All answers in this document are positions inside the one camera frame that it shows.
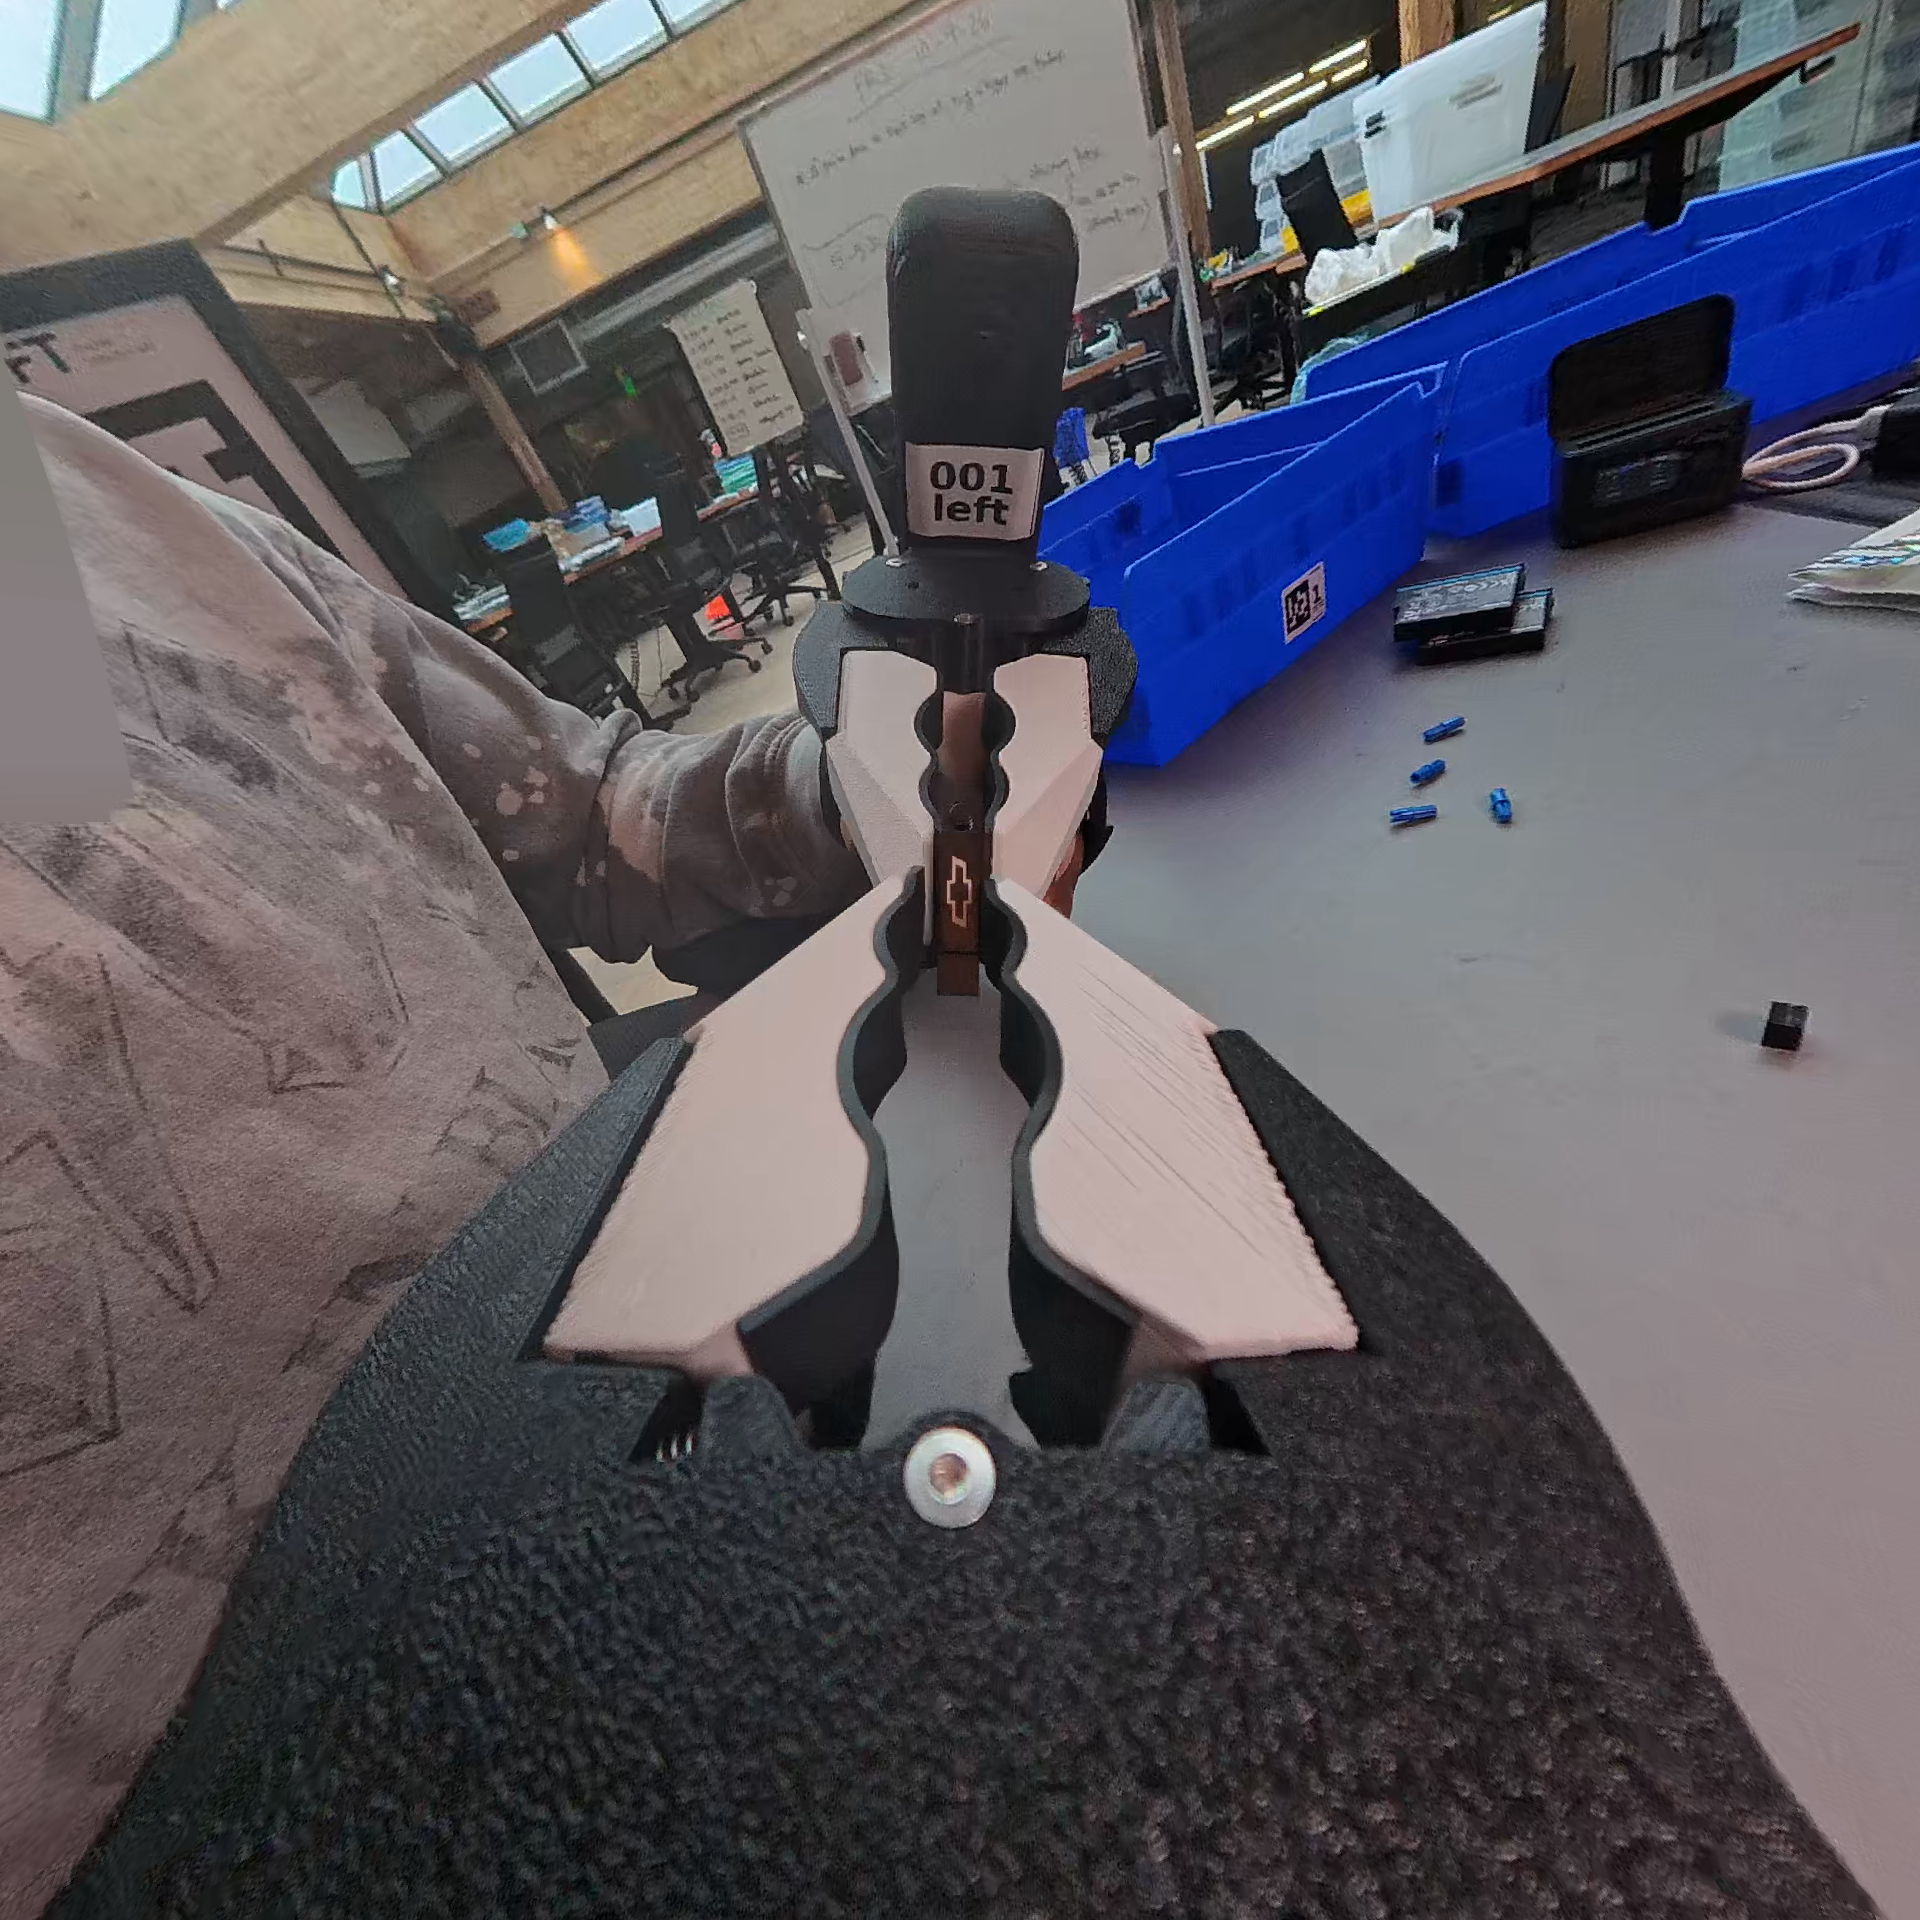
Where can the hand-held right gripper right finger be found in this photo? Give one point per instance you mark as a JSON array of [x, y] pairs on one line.
[[1184, 1185]]

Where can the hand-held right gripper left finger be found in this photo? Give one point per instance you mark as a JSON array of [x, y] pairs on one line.
[[721, 1185]]

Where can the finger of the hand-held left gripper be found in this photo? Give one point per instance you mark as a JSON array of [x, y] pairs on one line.
[[1060, 764], [885, 764]]

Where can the black emblem toy tile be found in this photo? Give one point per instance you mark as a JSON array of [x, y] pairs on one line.
[[960, 902]]

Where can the person's left forearm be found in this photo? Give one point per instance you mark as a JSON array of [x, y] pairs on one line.
[[705, 839]]

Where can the person's left hand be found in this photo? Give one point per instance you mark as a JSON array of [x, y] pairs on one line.
[[1061, 894]]

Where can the blue bin with square sticker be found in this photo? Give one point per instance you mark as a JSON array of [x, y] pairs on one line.
[[1201, 599]]

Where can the whiteboard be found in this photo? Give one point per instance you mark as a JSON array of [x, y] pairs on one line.
[[825, 165]]

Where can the white flip chart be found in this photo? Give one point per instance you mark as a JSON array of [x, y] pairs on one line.
[[734, 370]]

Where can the black office chair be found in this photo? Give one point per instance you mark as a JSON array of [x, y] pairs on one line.
[[697, 580], [547, 630]]

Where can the crumpled white plastic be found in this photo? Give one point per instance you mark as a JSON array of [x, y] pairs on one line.
[[1372, 263]]

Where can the black battery pack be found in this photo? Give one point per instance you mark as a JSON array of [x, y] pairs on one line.
[[1463, 599], [1500, 650]]

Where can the white plastic storage box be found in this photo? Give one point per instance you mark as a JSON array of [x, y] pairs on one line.
[[1447, 121]]

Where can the dark grey toy cube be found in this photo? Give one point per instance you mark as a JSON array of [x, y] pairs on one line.
[[1782, 1025]]

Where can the black hard case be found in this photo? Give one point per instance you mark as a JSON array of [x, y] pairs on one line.
[[1641, 465]]

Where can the wooden top workbench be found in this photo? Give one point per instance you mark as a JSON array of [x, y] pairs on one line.
[[1663, 189]]

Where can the black framed marker board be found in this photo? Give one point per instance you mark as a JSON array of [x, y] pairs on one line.
[[196, 377]]

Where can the printed paper leaflet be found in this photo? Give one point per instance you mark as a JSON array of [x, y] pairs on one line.
[[1868, 570]]

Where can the long blue plastic bin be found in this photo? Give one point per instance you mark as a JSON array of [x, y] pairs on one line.
[[1830, 271]]

